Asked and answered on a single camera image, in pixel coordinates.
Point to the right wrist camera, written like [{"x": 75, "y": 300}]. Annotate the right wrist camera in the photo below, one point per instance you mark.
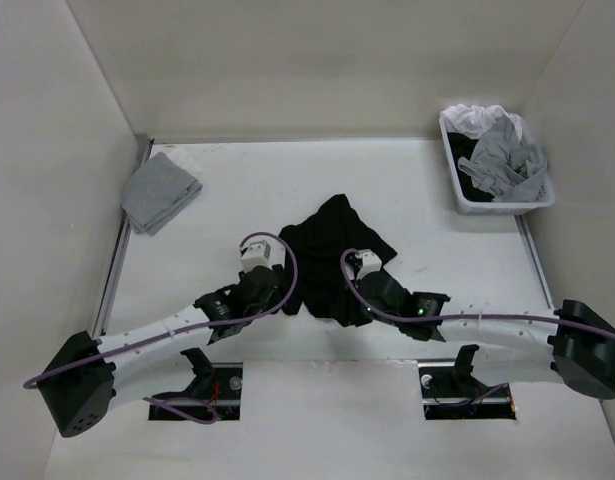
[{"x": 364, "y": 262}]

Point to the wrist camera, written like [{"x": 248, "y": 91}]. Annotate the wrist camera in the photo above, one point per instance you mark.
[
  {"x": 364, "y": 262},
  {"x": 256, "y": 254}
]

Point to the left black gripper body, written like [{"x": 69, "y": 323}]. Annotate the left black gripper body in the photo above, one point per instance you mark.
[{"x": 275, "y": 298}]

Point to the folded grey tank top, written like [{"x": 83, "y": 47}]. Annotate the folded grey tank top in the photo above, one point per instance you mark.
[{"x": 158, "y": 191}]

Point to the white laundry basket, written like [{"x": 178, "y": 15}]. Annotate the white laundry basket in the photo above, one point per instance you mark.
[{"x": 546, "y": 195}]

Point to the black tank top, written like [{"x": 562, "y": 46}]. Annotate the black tank top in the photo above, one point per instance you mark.
[{"x": 318, "y": 243}]

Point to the black garment in basket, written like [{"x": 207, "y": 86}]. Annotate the black garment in basket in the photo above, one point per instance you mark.
[{"x": 463, "y": 146}]

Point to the grey garment in basket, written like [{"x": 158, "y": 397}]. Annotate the grey garment in basket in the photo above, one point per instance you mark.
[{"x": 504, "y": 166}]

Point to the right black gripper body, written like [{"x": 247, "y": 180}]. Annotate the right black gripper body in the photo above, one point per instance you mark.
[{"x": 391, "y": 322}]

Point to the white garment in basket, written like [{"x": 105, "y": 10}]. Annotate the white garment in basket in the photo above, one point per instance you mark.
[{"x": 473, "y": 121}]

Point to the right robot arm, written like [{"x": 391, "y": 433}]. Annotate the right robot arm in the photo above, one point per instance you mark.
[{"x": 571, "y": 345}]

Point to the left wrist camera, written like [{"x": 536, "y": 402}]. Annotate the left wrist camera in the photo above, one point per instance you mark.
[{"x": 256, "y": 254}]

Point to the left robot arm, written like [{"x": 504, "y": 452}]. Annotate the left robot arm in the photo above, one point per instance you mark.
[{"x": 159, "y": 363}]

